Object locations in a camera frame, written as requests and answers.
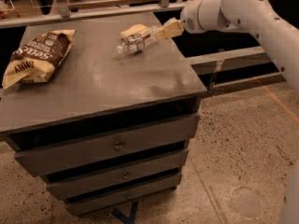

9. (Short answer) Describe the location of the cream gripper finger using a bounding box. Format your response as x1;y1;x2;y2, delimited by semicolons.
164;18;180;27
153;26;174;41

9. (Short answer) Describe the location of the clear plastic water bottle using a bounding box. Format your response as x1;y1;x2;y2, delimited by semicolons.
117;25;158;54

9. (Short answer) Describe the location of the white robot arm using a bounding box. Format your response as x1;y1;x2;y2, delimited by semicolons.
177;0;299;224

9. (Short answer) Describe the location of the brown chip bag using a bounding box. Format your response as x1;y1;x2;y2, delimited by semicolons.
2;30;76;89

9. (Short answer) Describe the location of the yellow sponge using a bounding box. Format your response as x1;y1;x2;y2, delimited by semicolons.
120;24;146;39

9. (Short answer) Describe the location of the grey drawer cabinet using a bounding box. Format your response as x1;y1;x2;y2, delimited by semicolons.
0;14;204;205

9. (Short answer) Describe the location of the top grey drawer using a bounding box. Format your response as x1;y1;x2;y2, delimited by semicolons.
15;113;199;176

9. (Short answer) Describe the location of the grey drawer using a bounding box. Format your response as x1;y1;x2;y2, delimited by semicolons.
46;148;188;200
15;113;199;176
65;173;181;216

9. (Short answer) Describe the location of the middle grey drawer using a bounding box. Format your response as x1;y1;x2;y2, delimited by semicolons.
46;148;188;200

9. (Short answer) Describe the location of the bottom grey drawer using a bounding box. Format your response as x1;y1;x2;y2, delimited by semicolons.
65;173;181;216

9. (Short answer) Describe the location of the grey metal railing frame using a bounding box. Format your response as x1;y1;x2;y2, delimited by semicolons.
0;0;299;96

